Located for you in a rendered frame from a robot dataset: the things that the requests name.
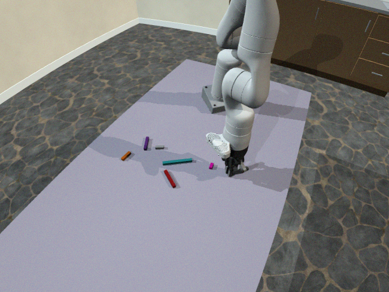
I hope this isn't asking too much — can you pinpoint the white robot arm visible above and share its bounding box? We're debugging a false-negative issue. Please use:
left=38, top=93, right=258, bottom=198
left=206, top=0, right=279, bottom=159

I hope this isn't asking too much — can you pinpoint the turquoise rod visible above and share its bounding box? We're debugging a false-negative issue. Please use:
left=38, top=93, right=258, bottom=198
left=163, top=158, right=192, bottom=165

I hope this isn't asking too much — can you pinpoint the orange rectangular bar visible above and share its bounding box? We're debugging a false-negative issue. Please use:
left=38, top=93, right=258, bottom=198
left=121, top=151, right=131, bottom=161

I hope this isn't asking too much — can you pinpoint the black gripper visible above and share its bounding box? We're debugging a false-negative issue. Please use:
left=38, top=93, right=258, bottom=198
left=222, top=147, right=249, bottom=177

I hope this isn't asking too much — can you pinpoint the dark red rod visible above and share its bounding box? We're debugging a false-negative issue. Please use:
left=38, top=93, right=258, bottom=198
left=164, top=170, right=176, bottom=188

